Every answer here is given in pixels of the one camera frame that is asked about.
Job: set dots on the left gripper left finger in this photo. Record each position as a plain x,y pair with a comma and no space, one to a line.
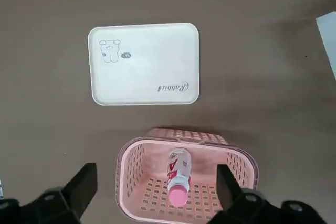
65,205

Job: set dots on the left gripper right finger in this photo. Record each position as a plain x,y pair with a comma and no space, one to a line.
236,208

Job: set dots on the white bottle pink cap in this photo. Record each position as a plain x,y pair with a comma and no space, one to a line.
178,171

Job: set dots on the pink plastic basket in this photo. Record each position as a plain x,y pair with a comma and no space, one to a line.
136,171

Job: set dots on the clear acrylic stepped shelf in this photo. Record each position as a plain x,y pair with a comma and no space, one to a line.
328,40

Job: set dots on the cream rabbit print tray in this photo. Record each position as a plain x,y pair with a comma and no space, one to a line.
147,72

